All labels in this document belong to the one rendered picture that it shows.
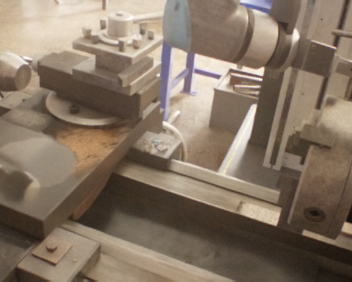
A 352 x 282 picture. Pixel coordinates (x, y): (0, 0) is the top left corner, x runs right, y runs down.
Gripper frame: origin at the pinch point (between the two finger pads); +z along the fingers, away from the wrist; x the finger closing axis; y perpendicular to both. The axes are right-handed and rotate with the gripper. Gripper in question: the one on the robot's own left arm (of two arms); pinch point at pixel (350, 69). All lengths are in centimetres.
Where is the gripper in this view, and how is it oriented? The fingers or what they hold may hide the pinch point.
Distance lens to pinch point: 88.4
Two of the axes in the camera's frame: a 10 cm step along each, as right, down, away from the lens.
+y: -2.6, 9.4, 2.3
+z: 9.3, 1.8, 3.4
